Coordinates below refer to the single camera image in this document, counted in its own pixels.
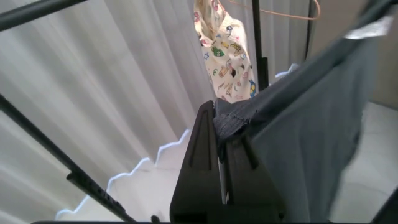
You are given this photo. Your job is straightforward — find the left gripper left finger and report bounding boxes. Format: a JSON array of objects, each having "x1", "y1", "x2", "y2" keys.
[{"x1": 169, "y1": 100, "x2": 223, "y2": 222}]

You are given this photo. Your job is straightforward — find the pink clothes hanger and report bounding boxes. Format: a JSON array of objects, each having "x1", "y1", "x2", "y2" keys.
[{"x1": 228, "y1": 0, "x2": 321, "y2": 21}]

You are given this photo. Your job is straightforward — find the dark grey garment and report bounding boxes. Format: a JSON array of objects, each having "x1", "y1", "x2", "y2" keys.
[{"x1": 213, "y1": 0, "x2": 398, "y2": 223}]

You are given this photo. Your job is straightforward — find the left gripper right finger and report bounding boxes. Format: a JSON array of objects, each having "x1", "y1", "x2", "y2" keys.
[{"x1": 218, "y1": 136, "x2": 287, "y2": 222}]

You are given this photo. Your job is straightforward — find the black clothes rack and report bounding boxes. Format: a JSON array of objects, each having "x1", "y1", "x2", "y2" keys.
[{"x1": 0, "y1": 0, "x2": 271, "y2": 223}]

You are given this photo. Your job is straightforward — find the cream printed garment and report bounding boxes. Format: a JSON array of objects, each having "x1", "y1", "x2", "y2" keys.
[{"x1": 193, "y1": 0, "x2": 257, "y2": 104}]

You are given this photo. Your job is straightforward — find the white curtain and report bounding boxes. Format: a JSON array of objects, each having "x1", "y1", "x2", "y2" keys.
[{"x1": 0, "y1": 0, "x2": 312, "y2": 223}]

